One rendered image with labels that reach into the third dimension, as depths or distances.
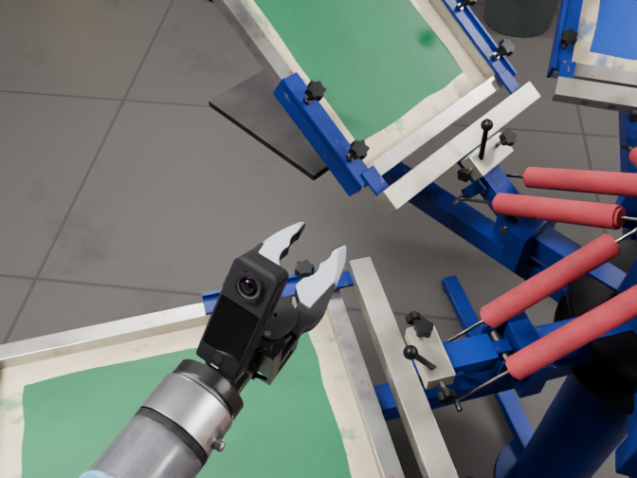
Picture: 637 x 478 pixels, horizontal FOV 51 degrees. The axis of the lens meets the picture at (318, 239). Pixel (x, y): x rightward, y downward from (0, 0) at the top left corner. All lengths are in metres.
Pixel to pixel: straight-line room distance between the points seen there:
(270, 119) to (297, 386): 0.88
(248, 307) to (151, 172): 2.74
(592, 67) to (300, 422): 1.21
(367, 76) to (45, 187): 2.05
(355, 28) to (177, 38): 2.53
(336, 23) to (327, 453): 1.01
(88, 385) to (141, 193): 1.80
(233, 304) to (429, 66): 1.30
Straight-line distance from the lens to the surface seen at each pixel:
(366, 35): 1.74
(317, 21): 1.70
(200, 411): 0.59
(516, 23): 4.20
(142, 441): 0.58
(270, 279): 0.55
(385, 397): 1.44
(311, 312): 0.64
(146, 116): 3.62
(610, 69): 1.98
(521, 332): 1.43
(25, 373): 1.56
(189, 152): 3.35
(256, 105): 2.04
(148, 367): 1.48
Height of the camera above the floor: 2.21
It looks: 50 degrees down
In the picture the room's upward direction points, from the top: straight up
